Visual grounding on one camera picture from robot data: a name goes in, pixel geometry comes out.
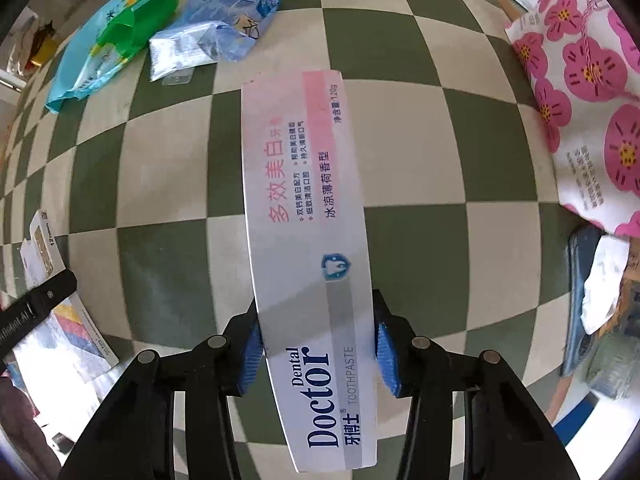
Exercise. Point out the white toothpaste box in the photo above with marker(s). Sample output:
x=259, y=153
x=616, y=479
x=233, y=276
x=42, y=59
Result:
x=300, y=210

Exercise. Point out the white crumpled tissue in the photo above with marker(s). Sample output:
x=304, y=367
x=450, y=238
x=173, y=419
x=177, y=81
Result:
x=605, y=285

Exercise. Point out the green checkered tablecloth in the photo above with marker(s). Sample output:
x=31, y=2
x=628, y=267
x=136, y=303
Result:
x=450, y=160

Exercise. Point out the dark blue flat case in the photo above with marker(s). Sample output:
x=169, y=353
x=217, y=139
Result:
x=577, y=270

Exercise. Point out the white box with coloured stripes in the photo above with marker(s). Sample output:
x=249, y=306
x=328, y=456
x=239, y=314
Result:
x=75, y=330

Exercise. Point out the crumpled blue foil packet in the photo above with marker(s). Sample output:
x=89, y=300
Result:
x=220, y=20

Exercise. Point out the pink flowered paper bag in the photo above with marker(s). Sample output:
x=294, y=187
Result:
x=590, y=85

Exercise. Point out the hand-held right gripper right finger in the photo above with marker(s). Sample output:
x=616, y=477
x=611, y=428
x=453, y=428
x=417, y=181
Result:
x=387, y=360

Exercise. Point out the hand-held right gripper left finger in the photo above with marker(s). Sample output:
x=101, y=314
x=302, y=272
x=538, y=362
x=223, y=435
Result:
x=250, y=355

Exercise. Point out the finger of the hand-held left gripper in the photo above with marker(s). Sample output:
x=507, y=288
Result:
x=49, y=292

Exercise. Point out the green and blue plastic bag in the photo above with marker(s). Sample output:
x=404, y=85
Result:
x=100, y=45

